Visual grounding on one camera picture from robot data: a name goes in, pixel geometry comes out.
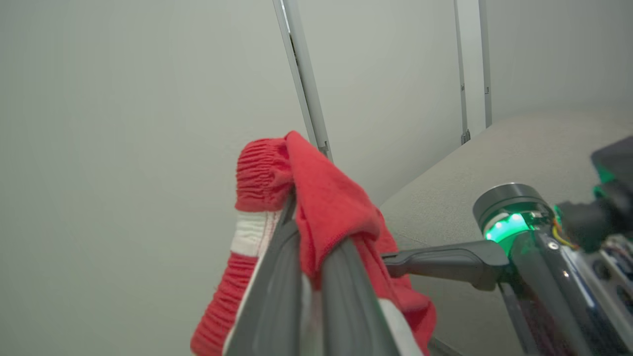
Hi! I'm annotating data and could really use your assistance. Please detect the yellow red gripper wires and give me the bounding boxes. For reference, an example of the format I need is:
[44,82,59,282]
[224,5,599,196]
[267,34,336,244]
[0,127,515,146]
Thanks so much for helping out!
[552,219,578,251]

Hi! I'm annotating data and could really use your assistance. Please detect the red and white garment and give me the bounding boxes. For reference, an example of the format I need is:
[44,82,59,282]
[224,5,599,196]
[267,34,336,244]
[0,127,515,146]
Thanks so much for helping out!
[190,130,437,356]

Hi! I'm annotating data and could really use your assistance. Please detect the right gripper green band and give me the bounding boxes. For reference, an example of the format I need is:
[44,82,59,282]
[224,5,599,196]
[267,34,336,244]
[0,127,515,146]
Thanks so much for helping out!
[382,183,633,356]

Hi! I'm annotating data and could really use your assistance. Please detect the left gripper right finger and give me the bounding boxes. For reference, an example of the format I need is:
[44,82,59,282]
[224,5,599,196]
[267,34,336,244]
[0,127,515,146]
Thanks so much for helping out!
[321,237,401,356]

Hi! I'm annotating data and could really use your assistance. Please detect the white partition panel grey frame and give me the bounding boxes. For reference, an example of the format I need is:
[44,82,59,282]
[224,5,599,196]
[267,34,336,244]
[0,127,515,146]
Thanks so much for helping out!
[477,0,633,129]
[0,0,333,356]
[283,0,493,206]

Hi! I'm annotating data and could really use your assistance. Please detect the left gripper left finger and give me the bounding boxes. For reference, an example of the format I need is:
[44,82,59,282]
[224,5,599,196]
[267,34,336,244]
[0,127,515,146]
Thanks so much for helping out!
[224,190,303,356]

